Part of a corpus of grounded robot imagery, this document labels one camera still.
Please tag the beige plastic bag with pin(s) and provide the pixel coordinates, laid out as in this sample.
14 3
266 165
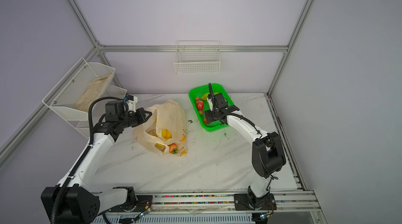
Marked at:
168 115

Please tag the lower white mesh shelf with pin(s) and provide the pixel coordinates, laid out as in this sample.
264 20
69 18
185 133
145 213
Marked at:
99 109

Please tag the yellow fake banana bunch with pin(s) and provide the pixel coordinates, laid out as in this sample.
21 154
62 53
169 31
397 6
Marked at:
163 148

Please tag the white wire wall basket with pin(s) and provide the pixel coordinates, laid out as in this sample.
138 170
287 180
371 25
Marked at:
197 57

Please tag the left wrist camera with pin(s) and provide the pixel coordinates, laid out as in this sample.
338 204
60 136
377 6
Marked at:
131 102

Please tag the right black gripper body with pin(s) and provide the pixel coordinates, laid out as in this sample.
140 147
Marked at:
211 116

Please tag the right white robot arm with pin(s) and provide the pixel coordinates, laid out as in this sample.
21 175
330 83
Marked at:
267 152

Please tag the red fake strawberry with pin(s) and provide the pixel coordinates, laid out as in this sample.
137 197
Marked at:
199 105
173 148

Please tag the green fake pear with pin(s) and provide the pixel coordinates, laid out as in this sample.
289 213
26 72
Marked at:
205 96

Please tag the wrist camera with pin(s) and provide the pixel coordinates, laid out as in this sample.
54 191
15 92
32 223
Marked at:
211 102
131 102

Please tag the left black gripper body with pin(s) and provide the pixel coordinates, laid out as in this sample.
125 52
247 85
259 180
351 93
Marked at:
133 119

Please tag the folded beige bags in shelf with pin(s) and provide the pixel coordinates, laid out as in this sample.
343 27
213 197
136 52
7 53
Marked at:
91 93

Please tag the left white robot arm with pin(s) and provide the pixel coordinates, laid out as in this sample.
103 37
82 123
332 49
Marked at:
70 201

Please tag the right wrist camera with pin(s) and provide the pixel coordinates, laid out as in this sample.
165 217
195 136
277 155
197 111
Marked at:
211 102

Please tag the white mesh shelf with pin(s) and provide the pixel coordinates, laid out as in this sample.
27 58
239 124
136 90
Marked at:
99 109
63 98

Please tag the upper white mesh shelf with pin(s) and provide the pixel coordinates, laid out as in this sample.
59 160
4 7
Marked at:
63 98

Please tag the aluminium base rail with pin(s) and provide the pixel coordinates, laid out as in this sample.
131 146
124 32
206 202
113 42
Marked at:
299 207

